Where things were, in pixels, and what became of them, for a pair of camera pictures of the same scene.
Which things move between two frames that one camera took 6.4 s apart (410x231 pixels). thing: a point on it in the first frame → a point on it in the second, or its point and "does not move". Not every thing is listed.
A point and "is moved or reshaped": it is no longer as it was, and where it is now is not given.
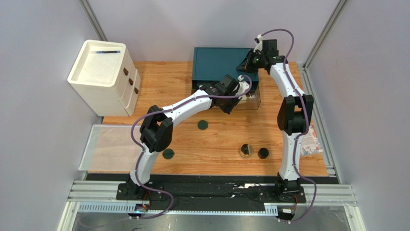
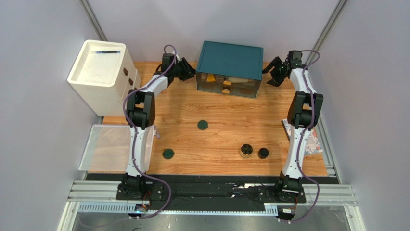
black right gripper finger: [249, 64] → [274, 62]
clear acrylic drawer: [251, 101] → [227, 80]
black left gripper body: [229, 100] → [179, 69]
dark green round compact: [168, 153] does not move
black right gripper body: [250, 61] → [276, 70]
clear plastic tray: [110, 147] does not move
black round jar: [263, 153] does not move
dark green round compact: [202, 124] does not move
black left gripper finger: [228, 108] → [185, 76]
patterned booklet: [310, 144] does not move
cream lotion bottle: [245, 97] is moved or reshaped
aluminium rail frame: [102, 196] does not move
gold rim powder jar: [246, 150] does not move
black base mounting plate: [264, 193] does not move
